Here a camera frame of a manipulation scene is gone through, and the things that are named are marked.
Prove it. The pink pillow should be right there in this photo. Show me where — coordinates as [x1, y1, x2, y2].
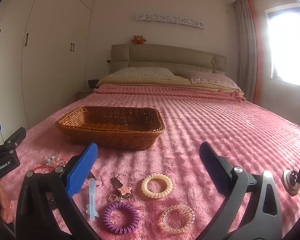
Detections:
[182, 70, 241, 89]

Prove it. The red string bracelet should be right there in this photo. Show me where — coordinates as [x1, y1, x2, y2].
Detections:
[31, 156, 68, 174]

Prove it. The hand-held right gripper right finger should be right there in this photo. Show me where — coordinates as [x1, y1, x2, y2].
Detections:
[197, 142, 283, 240]

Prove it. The beige upholstered headboard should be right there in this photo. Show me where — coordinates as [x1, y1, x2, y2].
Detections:
[111, 44, 227, 75]

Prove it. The brown wicker basket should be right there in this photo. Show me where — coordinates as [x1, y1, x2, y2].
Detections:
[56, 106, 165, 150]

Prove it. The grey and orange curtain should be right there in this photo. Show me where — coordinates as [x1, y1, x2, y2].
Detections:
[233, 0, 262, 103]

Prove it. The cream spiral hair tie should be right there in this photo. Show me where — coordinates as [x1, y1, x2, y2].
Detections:
[141, 173, 173, 200]

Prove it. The person's left hand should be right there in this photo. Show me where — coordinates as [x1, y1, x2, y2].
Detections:
[0, 181, 16, 223]

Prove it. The purple spiral hair tie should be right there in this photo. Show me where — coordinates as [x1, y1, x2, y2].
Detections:
[103, 202, 139, 233]

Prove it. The clear pink spiral hair tie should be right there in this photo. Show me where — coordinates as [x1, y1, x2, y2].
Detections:
[159, 204, 196, 234]

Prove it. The round phone stand base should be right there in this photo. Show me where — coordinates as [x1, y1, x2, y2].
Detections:
[282, 169, 300, 196]

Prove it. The white pillow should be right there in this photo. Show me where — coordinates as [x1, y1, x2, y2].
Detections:
[107, 67, 176, 79]

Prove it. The white wardrobe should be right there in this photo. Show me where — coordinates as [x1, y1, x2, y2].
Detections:
[0, 0, 98, 150]

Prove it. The pink plush blanket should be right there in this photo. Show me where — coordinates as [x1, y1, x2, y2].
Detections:
[0, 83, 300, 240]

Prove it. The crystal bead bracelet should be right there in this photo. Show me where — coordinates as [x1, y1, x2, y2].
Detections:
[44, 151, 67, 167]

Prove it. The orange plush toy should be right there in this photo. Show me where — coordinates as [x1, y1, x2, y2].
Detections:
[131, 35, 147, 45]

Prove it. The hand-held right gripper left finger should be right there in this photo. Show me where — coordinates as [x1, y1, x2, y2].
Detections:
[16, 142, 98, 240]

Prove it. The window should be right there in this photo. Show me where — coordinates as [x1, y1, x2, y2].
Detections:
[264, 2, 300, 89]

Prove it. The nightstand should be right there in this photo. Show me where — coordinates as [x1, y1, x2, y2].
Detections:
[76, 91, 94, 101]

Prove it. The white carved wall shelf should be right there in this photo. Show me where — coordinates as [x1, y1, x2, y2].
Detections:
[136, 14, 206, 31]

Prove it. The translucent blue hair clip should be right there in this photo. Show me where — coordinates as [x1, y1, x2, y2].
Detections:
[86, 178, 101, 222]

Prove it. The pink star hair clip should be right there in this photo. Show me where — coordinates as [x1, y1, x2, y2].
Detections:
[111, 177, 133, 198]

